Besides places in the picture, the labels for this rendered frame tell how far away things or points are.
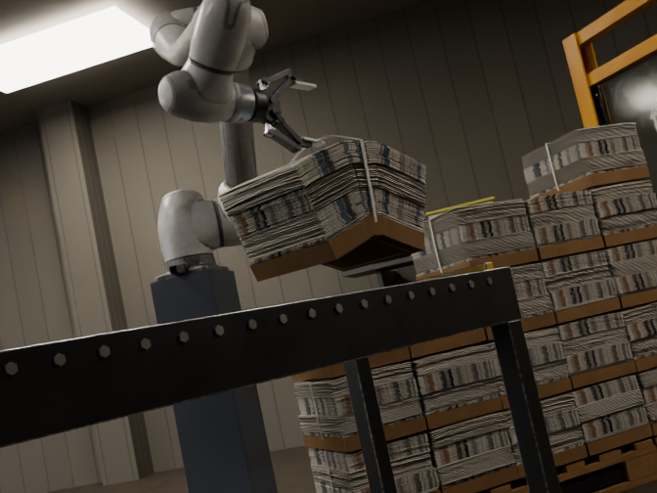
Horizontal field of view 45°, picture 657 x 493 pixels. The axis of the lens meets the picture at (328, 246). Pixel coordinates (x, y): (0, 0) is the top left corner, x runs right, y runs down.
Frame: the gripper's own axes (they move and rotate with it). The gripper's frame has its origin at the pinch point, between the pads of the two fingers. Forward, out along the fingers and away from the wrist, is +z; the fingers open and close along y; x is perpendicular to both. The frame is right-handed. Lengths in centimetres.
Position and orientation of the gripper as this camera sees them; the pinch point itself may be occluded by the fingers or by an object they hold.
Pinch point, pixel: (313, 113)
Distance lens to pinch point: 197.5
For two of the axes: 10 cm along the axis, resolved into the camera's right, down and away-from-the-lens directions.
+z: 7.4, 0.0, 6.7
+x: 6.6, -1.9, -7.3
